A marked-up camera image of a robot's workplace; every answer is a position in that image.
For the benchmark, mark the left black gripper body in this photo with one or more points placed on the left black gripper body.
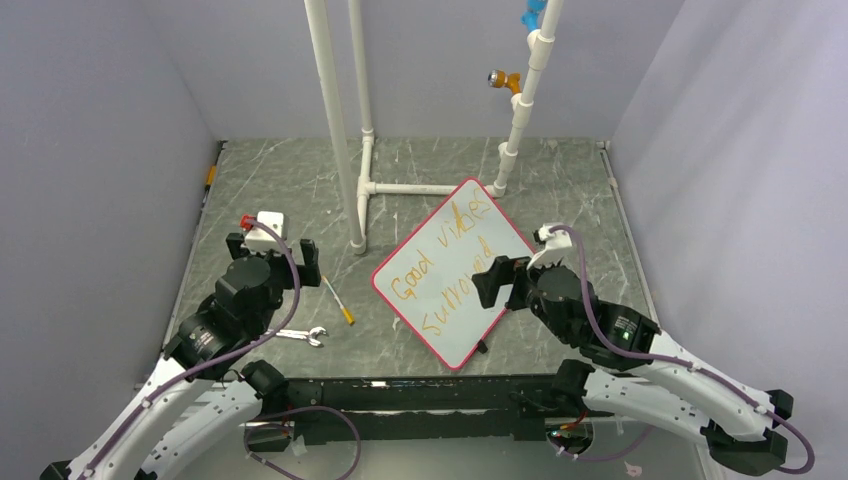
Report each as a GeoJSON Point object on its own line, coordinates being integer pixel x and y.
{"type": "Point", "coordinates": [307, 271]}

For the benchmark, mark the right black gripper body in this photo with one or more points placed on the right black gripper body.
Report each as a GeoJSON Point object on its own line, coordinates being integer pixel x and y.
{"type": "Point", "coordinates": [507, 271]}

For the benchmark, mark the white marker pen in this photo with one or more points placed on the white marker pen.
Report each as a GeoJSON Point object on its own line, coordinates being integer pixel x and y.
{"type": "Point", "coordinates": [349, 318]}

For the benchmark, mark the red-framed whiteboard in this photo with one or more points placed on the red-framed whiteboard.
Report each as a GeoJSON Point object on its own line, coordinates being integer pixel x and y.
{"type": "Point", "coordinates": [427, 279]}

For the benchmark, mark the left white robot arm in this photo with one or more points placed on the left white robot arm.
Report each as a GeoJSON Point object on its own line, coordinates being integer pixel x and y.
{"type": "Point", "coordinates": [149, 439]}

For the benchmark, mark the silver open-end wrench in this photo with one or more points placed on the silver open-end wrench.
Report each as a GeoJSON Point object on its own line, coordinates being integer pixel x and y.
{"type": "Point", "coordinates": [312, 337]}

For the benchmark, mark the orange nozzle fitting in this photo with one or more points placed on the orange nozzle fitting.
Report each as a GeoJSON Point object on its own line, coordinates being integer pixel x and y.
{"type": "Point", "coordinates": [499, 79]}

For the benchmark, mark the blue pipe fitting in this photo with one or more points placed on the blue pipe fitting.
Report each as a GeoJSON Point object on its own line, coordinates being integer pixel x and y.
{"type": "Point", "coordinates": [533, 10]}

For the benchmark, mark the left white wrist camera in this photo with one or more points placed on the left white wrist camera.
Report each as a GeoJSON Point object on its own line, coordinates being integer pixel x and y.
{"type": "Point", "coordinates": [262, 230]}

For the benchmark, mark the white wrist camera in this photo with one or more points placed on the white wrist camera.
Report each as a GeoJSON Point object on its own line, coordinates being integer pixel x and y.
{"type": "Point", "coordinates": [555, 243]}
{"type": "Point", "coordinates": [262, 230]}

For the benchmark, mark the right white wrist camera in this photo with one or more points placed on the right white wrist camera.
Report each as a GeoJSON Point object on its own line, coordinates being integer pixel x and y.
{"type": "Point", "coordinates": [555, 243]}

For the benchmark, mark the white PVC pipe frame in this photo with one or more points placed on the white PVC pipe frame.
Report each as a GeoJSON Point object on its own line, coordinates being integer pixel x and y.
{"type": "Point", "coordinates": [357, 189]}

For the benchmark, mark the orange wall clip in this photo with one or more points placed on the orange wall clip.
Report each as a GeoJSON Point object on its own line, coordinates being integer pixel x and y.
{"type": "Point", "coordinates": [210, 177]}

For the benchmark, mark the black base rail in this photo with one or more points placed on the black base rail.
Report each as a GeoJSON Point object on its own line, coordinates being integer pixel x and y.
{"type": "Point", "coordinates": [522, 407]}

